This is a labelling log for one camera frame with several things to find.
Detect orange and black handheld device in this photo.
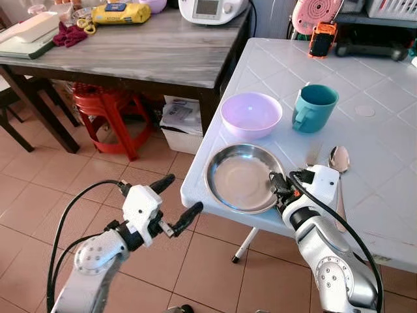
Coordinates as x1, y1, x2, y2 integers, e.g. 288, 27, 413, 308
308, 20, 339, 60

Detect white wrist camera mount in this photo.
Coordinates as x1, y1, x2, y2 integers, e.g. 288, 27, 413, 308
122, 185, 163, 248
304, 164, 340, 211

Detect dark red cloth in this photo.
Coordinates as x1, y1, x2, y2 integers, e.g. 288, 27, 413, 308
51, 22, 89, 48

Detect white kitchen appliance with display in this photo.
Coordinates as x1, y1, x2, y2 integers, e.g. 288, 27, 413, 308
177, 0, 250, 26

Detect round steel plate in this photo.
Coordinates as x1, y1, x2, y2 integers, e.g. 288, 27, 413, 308
205, 143, 287, 215

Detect teal plastic mug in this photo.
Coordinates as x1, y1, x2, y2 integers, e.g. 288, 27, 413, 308
291, 83, 340, 134

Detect yellow handled scissors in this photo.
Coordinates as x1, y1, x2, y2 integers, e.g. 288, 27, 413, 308
76, 17, 97, 35

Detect grey green flat tray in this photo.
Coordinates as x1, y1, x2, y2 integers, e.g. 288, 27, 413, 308
0, 29, 61, 61

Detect dark robot foot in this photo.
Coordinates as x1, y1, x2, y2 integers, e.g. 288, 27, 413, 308
162, 303, 195, 313

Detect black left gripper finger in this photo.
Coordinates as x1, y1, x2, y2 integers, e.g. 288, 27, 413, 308
171, 201, 205, 237
149, 173, 176, 195

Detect black flat device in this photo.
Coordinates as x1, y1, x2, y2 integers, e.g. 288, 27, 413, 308
335, 40, 410, 63

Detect white bin with papers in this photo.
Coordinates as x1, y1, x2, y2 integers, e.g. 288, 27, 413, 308
159, 96, 204, 155

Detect pink round appliance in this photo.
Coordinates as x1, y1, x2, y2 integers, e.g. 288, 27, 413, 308
291, 0, 345, 37

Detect red plastic stool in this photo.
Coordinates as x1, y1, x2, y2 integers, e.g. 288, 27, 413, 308
71, 82, 154, 162

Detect white plastic table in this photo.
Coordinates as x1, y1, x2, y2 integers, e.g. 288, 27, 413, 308
180, 37, 417, 274

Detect round white table cap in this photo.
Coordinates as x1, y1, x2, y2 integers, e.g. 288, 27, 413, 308
354, 104, 377, 119

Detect short black left arm cable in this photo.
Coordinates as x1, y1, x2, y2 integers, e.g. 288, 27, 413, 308
51, 228, 108, 288

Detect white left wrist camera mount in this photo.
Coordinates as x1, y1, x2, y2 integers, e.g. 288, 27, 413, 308
122, 185, 163, 248

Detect grey topped wooden table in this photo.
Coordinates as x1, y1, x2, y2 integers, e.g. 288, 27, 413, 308
0, 5, 255, 155

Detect lilac plastic bowl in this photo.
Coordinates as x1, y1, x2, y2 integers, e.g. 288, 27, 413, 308
220, 92, 284, 140

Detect dark low shelf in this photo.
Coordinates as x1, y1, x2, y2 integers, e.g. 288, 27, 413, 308
285, 12, 417, 64

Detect dark wooden chair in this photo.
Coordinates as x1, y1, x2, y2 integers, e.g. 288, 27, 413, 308
0, 72, 80, 155

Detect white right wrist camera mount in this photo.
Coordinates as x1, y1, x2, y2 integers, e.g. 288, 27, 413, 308
304, 164, 340, 211

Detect metal spoon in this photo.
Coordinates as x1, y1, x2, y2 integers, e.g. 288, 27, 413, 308
328, 145, 352, 233

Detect white plastic basket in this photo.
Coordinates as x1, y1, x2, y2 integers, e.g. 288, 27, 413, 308
366, 0, 417, 21

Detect white oblong box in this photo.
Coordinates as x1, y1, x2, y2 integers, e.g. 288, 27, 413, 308
0, 11, 61, 44

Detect yellow packet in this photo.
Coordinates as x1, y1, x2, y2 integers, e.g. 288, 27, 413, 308
91, 2, 152, 26

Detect purple bowl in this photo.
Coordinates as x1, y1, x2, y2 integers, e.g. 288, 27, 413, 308
137, 0, 169, 14

